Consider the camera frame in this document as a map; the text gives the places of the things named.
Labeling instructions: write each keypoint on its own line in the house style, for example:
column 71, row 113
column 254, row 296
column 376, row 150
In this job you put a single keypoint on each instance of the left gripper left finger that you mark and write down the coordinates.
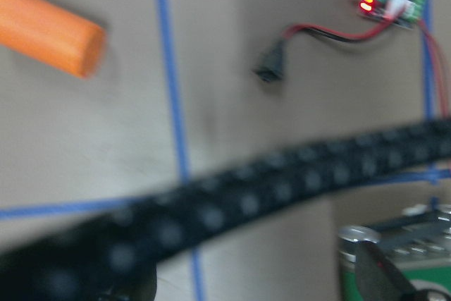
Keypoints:
column 143, row 289

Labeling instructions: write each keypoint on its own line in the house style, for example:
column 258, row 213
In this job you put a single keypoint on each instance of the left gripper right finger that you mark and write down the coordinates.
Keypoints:
column 377, row 278

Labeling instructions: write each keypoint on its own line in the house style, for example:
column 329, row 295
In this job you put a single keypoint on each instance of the green conveyor belt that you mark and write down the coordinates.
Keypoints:
column 417, row 243

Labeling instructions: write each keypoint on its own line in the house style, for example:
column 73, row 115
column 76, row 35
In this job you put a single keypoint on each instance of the small motor controller board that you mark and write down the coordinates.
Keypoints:
column 406, row 12

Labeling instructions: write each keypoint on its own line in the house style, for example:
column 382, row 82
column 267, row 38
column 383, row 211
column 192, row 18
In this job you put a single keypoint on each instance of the plain orange cylinder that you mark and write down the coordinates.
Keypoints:
column 52, row 35

